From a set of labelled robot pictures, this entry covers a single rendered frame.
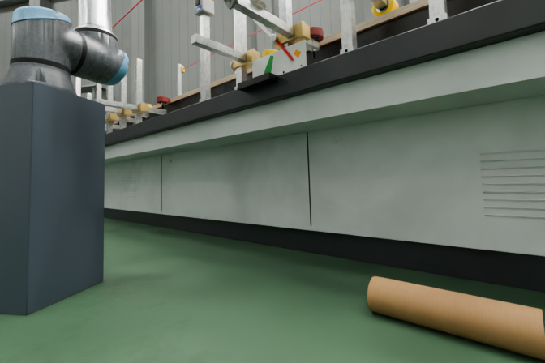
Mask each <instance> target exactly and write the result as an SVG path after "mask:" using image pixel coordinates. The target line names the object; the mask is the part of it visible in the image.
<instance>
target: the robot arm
mask: <svg viewBox="0 0 545 363"><path fill-rule="evenodd" d="M224 1H225V4H226V6H227V7H228V8H229V9H230V10H231V9H233V8H234V6H235V4H236V2H237V0H224ZM77 5H78V27H77V28H74V29H73V30H72V29H71V25H72V23H71V21H70V19H69V18H68V17H67V16H65V15H64V14H63V13H60V12H58V11H54V10H52V9H49V8H45V7H40V6H22V7H20V8H17V9H16V10H15V11H14V12H13V15H12V21H11V53H10V69H9V71H8V72H7V73H6V76H5V77H4V79H3V81H2V82H1V84H0V85H7V84H13V83H26V82H32V81H33V82H36V83H40V84H44V85H46V86H49V87H52V88H56V89H58V90H61V91H64V92H69V93H71V94H74V95H77V94H76V92H75V88H74V86H73V83H72V82H71V75H73V76H75V77H78V78H81V79H86V80H89V81H92V82H95V83H99V84H104V85H109V86H113V85H116V84H118V83H120V82H121V80H122V79H123V78H124V77H125V75H126V73H127V70H128V64H129V60H128V56H127V54H126V53H124V52H123V51H122V50H120V49H118V38H117V37H116V36H115V35H114V34H113V33H112V14H111V0H77Z"/></svg>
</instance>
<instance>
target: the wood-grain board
mask: <svg viewBox="0 0 545 363"><path fill-rule="evenodd" d="M428 6H429V4H428V0H418V1H416V2H412V3H410V4H408V5H405V6H402V7H400V8H397V9H396V10H393V11H390V12H388V13H385V14H383V15H380V16H377V17H375V18H373V19H369V20H368V21H365V22H363V23H360V24H357V25H356V34H357V33H360V32H363V31H365V30H367V29H370V28H373V27H376V26H378V25H381V24H383V23H387V22H389V21H391V20H394V19H397V18H400V17H402V16H404V15H408V14H410V13H413V12H415V11H419V10H421V9H423V8H426V7H428ZM339 40H341V31H340V32H337V33H335V34H332V35H330V36H326V37H325V38H324V39H323V40H322V41H321V42H320V47H322V46H325V45H328V44H331V43H333V42H335V41H339ZM251 73H252V68H250V69H247V74H248V75H249V74H251ZM235 79H236V73H235V74H232V75H229V76H226V77H225V78H222V79H219V80H217V81H214V82H212V83H211V88H214V87H217V86H219V85H222V84H223V83H228V82H229V81H232V80H235ZM198 93H200V88H196V89H194V90H192V91H189V92H186V93H184V94H182V95H180V96H176V97H174V98H172V99H169V103H168V104H164V106H166V105H169V104H172V103H174V102H176V101H179V100H182V99H185V98H187V97H189V96H193V95H195V94H198ZM161 107H162V105H161V104H157V105H154V106H152V108H156V109H159V108H161Z"/></svg>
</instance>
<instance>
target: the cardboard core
mask: <svg viewBox="0 0 545 363"><path fill-rule="evenodd" d="M367 303H368V307H369V309H370V311H371V312H375V313H377V314H382V315H386V316H389V317H392V318H397V319H400V320H403V321H406V322H412V323H414V324H418V325H420V326H424V327H429V328H431V329H435V330H437V331H442V332H446V333H449V334H452V335H457V336H460V337H463V338H467V339H469V340H474V341H478V342H480V343H484V344H489V345H491V346H495V347H497V348H502V349H506V350H509V351H512V352H517V353H520V354H523V355H527V356H529V357H534V358H538V359H540V360H544V361H545V335H544V326H543V310H542V309H538V308H534V307H529V306H525V305H517V304H513V303H508V302H504V301H497V300H492V299H488V298H484V297H476V296H472V295H468V294H464V293H456V292H452V291H448V290H443V289H439V288H432V287H427V286H423V285H419V284H412V283H407V282H403V281H399V280H391V279H387V278H383V277H379V276H373V277H372V278H371V281H370V283H369V286H368V290H367Z"/></svg>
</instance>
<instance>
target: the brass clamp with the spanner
mask: <svg viewBox="0 0 545 363"><path fill-rule="evenodd" d="M292 27H294V36H292V37H290V38H287V37H285V36H282V35H281V34H279V33H277V36H278V40H279V41H280V43H281V44H282V45H283V44H285V43H289V44H291V45H293V44H296V43H298V42H300V41H303V40H306V41H309V40H310V39H311V37H310V26H308V25H307V24H305V23H304V22H303V21H302V22H299V23H297V24H295V25H293V26H292ZM273 43H274V42H273ZM274 45H275V47H276V48H277V49H281V47H280V46H279V45H278V43H274Z"/></svg>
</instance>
